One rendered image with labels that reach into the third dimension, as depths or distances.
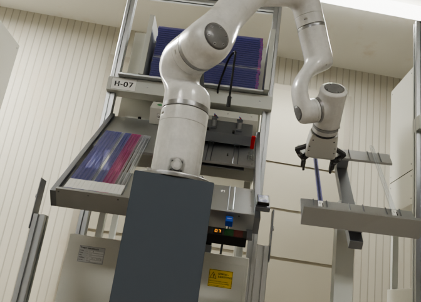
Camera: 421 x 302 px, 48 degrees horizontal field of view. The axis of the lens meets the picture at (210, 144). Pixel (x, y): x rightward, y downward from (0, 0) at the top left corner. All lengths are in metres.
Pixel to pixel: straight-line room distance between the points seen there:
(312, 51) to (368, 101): 3.79
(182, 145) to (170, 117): 0.08
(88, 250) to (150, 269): 0.90
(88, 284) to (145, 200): 0.90
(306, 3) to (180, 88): 0.57
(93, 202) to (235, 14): 0.77
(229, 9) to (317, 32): 0.34
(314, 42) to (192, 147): 0.60
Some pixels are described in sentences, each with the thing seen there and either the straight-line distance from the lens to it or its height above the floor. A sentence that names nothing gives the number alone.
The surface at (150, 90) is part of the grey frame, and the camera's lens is 2.24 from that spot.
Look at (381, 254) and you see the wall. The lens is 4.92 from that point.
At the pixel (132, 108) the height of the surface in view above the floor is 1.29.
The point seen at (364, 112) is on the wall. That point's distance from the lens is 5.22.
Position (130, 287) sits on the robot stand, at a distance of 1.03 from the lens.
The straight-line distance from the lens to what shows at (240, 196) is 1.68.
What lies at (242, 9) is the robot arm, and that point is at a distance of 1.35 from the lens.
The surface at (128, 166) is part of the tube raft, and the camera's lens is 1.79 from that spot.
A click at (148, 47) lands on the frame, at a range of 2.30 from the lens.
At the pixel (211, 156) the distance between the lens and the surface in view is 1.92.
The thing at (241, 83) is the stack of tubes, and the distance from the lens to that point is 2.20.
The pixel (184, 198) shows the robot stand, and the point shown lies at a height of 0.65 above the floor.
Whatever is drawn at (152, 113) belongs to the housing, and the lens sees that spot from 2.16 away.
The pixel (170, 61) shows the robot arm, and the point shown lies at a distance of 1.26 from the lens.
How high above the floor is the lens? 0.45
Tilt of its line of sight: 18 degrees up
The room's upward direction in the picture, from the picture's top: 8 degrees clockwise
